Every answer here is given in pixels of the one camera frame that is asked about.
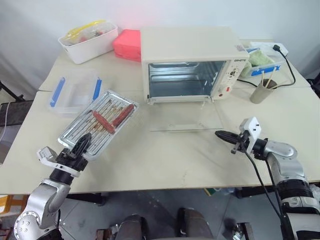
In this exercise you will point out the white plastic storage bin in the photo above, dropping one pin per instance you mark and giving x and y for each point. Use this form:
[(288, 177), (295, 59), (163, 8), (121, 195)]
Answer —
[(87, 48)]

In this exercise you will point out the empty clear blue-clip container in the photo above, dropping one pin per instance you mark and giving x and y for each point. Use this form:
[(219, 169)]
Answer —
[(75, 92)]

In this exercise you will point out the black tripod leg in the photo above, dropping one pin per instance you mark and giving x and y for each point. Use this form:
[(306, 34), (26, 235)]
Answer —
[(11, 91)]

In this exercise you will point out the cream toaster oven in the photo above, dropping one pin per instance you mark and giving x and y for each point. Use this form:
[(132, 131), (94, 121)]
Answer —
[(190, 45)]

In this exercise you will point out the dark rounded shape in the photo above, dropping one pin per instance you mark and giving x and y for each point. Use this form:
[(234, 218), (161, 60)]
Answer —
[(195, 225), (132, 227)]

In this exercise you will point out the black table frame bar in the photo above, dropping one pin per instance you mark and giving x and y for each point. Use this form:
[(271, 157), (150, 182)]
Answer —
[(87, 198)]

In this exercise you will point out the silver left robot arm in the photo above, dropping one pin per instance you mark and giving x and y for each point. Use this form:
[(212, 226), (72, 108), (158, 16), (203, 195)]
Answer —
[(45, 197)]

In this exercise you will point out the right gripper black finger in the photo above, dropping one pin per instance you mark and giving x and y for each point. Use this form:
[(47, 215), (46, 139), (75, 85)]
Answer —
[(227, 134), (230, 140)]

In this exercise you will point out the yellow zip bag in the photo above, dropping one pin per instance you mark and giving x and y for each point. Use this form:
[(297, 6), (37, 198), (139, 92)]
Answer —
[(80, 30)]

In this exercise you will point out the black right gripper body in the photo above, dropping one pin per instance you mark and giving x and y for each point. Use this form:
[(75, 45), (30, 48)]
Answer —
[(242, 143)]

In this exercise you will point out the wooden chopstick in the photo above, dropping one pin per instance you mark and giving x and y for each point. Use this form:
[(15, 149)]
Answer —
[(271, 77), (262, 78)]

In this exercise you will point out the clear blue-clip container with cloth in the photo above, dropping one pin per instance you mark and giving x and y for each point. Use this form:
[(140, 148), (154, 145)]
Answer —
[(267, 68)]

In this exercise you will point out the grey cup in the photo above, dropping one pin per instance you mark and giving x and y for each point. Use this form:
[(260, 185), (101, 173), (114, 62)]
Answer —
[(261, 95)]

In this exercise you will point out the pink rectangular box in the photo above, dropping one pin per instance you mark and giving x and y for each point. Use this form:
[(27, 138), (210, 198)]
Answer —
[(126, 43)]

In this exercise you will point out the white power strip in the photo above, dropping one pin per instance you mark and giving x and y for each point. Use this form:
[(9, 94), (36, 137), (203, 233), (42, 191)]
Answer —
[(262, 45)]

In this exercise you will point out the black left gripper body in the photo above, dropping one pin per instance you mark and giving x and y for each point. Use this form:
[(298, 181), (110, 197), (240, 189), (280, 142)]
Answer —
[(72, 161)]

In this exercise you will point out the silver ridged baking tray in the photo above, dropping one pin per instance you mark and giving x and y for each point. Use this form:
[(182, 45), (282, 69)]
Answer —
[(82, 125)]

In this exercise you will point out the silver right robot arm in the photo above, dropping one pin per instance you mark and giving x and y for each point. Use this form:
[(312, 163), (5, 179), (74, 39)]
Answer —
[(287, 160)]

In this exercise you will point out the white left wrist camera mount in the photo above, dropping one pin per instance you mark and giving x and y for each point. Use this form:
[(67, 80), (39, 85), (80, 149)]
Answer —
[(45, 155)]

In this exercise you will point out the black bag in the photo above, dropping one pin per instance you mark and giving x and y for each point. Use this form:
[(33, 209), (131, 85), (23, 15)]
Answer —
[(15, 112)]

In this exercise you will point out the yellow crate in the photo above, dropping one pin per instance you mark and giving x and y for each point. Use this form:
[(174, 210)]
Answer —
[(12, 202)]

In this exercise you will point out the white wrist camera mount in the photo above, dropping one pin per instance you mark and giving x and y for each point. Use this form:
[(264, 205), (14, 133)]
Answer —
[(252, 130), (45, 155)]

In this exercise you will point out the glass toaster oven door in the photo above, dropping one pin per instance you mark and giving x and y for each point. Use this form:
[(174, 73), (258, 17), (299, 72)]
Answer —
[(185, 116)]

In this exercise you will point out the light green cloth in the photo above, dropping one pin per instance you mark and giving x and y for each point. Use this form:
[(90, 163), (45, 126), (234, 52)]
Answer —
[(260, 60)]

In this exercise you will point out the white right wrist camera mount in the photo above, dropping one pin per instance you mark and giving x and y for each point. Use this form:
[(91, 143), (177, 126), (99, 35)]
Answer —
[(252, 130)]

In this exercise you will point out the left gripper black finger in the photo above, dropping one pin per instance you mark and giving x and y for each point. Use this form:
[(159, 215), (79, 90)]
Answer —
[(82, 145)]

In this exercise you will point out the red-brown sausage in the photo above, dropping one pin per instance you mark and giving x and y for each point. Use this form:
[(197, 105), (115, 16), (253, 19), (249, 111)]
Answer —
[(103, 122), (122, 115)]

